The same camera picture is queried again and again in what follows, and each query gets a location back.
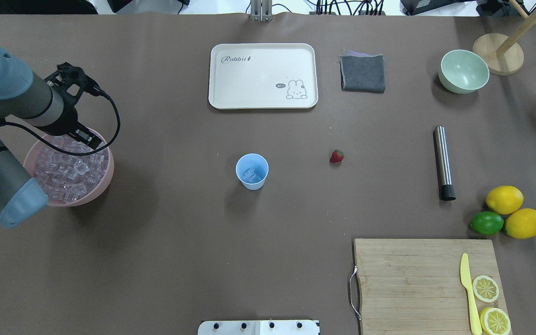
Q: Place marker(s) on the lemon half upper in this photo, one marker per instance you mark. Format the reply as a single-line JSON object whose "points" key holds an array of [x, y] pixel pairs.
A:
{"points": [[494, 321]]}

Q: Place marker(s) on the green lime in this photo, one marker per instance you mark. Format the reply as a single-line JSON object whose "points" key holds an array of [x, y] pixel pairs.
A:
{"points": [[487, 223]]}

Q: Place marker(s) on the yellow lemon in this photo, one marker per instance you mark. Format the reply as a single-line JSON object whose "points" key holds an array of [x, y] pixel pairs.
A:
{"points": [[504, 199], [521, 224]]}

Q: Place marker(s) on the mint green bowl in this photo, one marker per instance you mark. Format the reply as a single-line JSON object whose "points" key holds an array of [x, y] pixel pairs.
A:
{"points": [[463, 72]]}

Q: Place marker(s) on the lemon half lower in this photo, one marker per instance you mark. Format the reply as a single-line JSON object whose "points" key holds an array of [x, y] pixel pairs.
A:
{"points": [[486, 289]]}

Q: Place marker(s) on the wooden mug tree stand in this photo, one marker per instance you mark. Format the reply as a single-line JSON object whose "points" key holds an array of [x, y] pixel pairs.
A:
{"points": [[502, 54]]}

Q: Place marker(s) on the cream rabbit tray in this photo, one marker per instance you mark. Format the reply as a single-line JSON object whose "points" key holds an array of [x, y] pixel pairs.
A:
{"points": [[262, 76]]}

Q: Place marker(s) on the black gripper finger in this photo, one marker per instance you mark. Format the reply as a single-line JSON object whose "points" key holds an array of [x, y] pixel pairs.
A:
{"points": [[89, 138]]}

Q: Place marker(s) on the red strawberry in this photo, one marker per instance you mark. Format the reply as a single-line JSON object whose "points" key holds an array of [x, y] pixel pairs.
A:
{"points": [[336, 156]]}

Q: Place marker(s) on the yellow lemon lower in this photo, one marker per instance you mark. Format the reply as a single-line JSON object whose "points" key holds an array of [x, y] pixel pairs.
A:
{"points": [[521, 224]]}

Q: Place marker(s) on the clear ice cube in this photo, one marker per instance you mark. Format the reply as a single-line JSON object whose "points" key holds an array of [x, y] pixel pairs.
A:
{"points": [[252, 176]]}

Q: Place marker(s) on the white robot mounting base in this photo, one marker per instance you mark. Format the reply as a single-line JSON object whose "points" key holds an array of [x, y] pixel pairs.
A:
{"points": [[260, 327]]}

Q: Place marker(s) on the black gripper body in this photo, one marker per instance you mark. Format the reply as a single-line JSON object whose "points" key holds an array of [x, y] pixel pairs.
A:
{"points": [[68, 123]]}

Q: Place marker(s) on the lemon half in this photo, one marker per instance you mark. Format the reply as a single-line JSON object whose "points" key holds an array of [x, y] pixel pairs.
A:
{"points": [[494, 321], [486, 289]]}

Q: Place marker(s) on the yellow lemon upper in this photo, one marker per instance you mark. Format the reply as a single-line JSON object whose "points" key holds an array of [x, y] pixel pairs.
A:
{"points": [[504, 199]]}

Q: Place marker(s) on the yellow plastic knife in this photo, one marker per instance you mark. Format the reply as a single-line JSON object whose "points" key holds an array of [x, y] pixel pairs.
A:
{"points": [[465, 279]]}

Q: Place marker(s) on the pink bowl of ice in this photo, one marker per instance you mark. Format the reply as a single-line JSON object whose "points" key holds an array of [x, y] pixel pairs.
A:
{"points": [[69, 180]]}

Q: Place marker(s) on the wooden cutting board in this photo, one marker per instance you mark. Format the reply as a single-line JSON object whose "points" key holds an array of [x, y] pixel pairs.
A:
{"points": [[411, 286]]}

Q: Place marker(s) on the grey folded cloth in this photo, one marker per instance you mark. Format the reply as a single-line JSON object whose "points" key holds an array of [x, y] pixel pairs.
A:
{"points": [[362, 72]]}

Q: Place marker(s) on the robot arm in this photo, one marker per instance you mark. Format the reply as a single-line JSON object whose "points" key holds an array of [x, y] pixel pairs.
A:
{"points": [[35, 104]]}

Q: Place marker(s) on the aluminium frame post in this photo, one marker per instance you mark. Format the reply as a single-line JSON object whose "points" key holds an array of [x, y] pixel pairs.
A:
{"points": [[261, 10]]}

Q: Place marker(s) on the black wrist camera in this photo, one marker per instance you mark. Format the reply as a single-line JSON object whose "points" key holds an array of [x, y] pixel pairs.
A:
{"points": [[68, 75]]}

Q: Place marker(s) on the steel muddler black tip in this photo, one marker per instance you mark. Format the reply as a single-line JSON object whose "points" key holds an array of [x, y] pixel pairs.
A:
{"points": [[445, 183]]}

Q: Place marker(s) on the light blue plastic cup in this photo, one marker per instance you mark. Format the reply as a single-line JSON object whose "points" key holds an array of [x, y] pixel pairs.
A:
{"points": [[255, 161]]}

